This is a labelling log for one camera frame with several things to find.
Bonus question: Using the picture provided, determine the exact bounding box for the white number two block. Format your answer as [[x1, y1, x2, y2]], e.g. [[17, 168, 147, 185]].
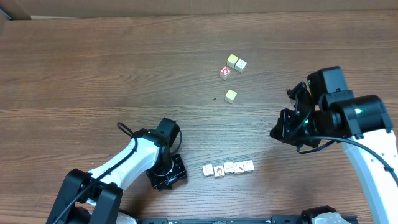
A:
[[202, 164, 214, 177]]

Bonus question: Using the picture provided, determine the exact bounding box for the acorn picture block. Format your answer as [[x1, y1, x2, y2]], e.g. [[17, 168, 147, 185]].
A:
[[213, 165, 225, 178]]

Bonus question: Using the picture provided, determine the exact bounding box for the white W letter block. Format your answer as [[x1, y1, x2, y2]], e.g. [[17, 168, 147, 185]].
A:
[[223, 162, 234, 174]]

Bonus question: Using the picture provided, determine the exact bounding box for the white block green side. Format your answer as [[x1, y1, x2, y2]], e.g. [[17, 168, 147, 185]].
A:
[[243, 160, 254, 172]]

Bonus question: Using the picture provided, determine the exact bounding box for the hammer picture block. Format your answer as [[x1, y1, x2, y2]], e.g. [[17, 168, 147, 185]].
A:
[[233, 161, 244, 174]]

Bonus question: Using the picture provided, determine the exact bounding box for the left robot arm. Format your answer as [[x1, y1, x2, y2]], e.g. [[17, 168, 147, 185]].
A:
[[47, 118, 187, 224]]

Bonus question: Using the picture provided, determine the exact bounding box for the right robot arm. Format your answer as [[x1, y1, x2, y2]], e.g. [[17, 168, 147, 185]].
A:
[[270, 67, 397, 223]]

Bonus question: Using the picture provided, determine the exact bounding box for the yellow letter C block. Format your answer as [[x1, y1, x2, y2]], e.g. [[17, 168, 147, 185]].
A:
[[224, 90, 237, 103]]

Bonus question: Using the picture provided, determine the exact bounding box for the white block far right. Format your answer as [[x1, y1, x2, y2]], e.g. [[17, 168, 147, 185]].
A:
[[234, 58, 247, 73]]

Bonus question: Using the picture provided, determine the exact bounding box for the red bordered block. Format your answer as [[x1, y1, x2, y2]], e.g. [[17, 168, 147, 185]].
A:
[[219, 65, 232, 80]]

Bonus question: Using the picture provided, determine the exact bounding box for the yellow top block far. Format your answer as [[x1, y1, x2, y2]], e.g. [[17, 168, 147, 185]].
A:
[[226, 54, 239, 68]]

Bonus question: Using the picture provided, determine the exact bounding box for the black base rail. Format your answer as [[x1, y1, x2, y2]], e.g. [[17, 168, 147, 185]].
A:
[[136, 205, 358, 224]]

